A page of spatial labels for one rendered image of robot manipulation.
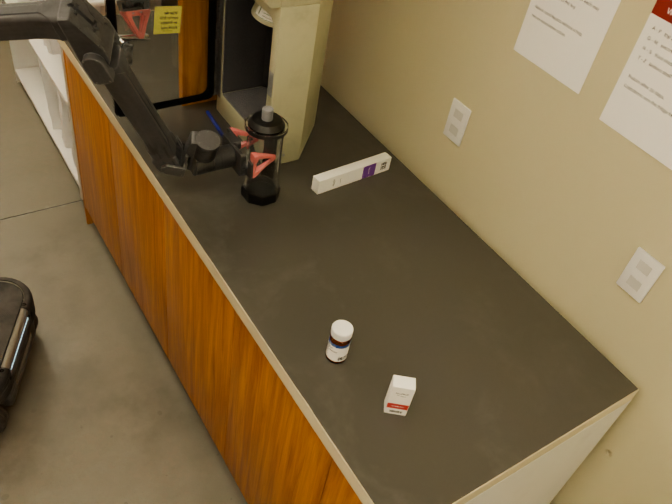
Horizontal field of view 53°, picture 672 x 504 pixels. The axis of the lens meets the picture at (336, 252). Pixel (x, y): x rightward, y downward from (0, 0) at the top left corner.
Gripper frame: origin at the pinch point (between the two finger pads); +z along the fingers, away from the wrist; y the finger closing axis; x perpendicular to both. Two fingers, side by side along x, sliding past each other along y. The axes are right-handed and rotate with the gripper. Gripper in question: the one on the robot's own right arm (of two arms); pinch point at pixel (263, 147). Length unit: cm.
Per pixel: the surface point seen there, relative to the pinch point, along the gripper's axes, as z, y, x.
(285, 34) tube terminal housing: 9.3, 9.7, -24.7
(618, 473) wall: 51, -101, 45
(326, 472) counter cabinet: -20, -70, 33
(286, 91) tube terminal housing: 11.3, 9.8, -8.4
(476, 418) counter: 8, -82, 16
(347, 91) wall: 50, 34, 12
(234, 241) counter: -14.4, -13.9, 15.5
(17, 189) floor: -42, 144, 108
